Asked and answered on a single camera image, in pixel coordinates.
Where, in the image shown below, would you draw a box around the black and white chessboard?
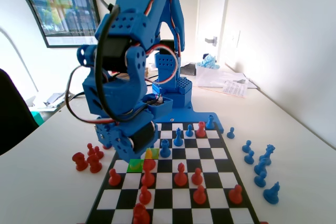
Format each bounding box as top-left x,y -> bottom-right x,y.
83,121 -> 260,224

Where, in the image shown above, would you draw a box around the red bishop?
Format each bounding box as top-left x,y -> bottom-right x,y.
173,163 -> 188,187
143,149 -> 158,172

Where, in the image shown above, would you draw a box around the red rook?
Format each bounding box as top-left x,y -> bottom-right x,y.
132,202 -> 151,224
196,121 -> 206,138

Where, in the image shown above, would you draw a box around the grey crumpled papers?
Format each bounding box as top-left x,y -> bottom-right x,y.
26,91 -> 71,109

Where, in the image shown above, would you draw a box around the teal box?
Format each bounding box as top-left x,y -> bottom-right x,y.
30,110 -> 47,126

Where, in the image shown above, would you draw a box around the blue plush toy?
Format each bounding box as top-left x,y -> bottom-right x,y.
196,53 -> 221,69

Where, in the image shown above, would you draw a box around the printed paper sheets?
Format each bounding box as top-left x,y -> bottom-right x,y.
222,79 -> 250,99

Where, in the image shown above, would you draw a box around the black chair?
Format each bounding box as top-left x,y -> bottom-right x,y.
0,68 -> 40,156

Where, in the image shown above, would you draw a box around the blue queen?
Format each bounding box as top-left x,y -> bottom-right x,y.
259,144 -> 276,166

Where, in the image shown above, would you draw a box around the framed map poster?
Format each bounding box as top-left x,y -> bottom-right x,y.
0,0 -> 102,49

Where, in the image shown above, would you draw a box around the blue gripper camera housing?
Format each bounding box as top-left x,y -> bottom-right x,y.
146,95 -> 174,119

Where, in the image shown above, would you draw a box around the blue base plate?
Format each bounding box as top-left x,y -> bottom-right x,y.
156,102 -> 225,134

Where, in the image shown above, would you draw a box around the black table cable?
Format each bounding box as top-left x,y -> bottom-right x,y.
68,90 -> 87,99

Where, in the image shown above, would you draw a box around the black camera cable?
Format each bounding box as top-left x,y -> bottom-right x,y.
94,0 -> 132,126

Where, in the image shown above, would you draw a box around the red servo wire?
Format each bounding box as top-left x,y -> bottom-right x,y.
65,65 -> 119,125

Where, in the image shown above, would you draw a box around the metal door handle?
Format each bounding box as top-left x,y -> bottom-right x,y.
204,36 -> 218,47

